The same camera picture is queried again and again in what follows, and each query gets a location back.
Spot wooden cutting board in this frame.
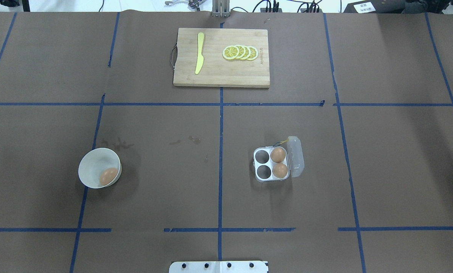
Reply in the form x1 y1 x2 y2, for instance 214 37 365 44
173 28 270 88

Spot clear plastic egg box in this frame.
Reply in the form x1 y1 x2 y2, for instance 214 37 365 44
252 135 306 183

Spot brown egg in box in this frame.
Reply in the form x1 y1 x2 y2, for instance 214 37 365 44
273 163 289 179
270 147 286 163

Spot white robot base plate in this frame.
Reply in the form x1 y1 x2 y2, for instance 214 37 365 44
169 260 269 273

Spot lemon slice rightmost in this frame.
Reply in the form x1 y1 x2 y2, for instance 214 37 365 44
246 46 258 61

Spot yellow plastic knife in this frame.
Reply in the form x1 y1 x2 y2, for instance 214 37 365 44
195 32 205 75

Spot white bowl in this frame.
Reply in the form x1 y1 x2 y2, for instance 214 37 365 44
78 147 122 189

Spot lemon slice leftmost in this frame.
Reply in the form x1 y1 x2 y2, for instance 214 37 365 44
222 45 240 60

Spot brown egg from bowl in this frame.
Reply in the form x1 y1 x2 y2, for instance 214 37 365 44
99 168 118 185

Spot brown egg in box front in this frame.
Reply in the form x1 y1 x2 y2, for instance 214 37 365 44
273 163 289 179

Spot aluminium camera post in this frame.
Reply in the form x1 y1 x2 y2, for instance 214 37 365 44
212 0 231 17

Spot brown egg in box rear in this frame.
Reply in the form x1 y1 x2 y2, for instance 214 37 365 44
270 147 286 163

